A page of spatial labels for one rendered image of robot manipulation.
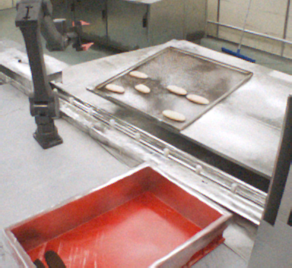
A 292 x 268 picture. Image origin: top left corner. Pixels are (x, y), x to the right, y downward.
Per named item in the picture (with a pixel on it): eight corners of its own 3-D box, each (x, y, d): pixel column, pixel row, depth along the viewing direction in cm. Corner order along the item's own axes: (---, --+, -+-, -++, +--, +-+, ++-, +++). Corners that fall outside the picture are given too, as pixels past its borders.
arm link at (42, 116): (36, 127, 133) (49, 127, 134) (32, 102, 129) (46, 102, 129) (41, 115, 142) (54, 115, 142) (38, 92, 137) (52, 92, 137)
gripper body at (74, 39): (75, 47, 170) (62, 51, 165) (71, 26, 167) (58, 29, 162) (84, 46, 165) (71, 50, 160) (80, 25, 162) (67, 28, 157)
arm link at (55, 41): (14, 11, 112) (46, 9, 112) (17, -4, 113) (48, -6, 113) (46, 53, 155) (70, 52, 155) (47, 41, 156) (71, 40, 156)
